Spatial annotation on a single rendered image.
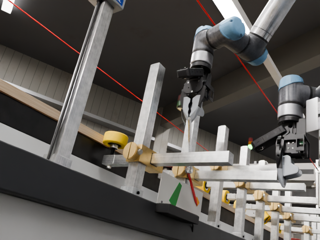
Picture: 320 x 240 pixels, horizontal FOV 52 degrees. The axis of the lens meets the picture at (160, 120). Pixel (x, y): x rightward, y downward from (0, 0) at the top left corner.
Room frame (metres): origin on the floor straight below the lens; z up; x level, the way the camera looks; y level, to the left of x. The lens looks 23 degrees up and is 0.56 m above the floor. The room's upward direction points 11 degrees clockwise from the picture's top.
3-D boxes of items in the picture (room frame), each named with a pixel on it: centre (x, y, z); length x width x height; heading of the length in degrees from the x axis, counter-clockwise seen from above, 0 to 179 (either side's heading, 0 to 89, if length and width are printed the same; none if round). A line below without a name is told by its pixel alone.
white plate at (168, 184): (1.07, -0.12, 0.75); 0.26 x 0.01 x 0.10; 141
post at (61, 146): (0.71, 0.20, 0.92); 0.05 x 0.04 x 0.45; 141
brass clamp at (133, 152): (0.93, 0.02, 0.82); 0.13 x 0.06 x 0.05; 141
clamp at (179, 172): (1.12, -0.13, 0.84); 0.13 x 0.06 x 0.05; 141
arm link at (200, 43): (0.96, -0.10, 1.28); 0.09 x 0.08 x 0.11; 33
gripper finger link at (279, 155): (0.92, -0.37, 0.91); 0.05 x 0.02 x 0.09; 141
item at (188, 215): (1.01, -0.12, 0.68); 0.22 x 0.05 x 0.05; 141
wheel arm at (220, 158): (0.91, -0.02, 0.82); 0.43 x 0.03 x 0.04; 51
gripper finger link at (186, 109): (0.98, -0.09, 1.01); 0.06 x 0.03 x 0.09; 141
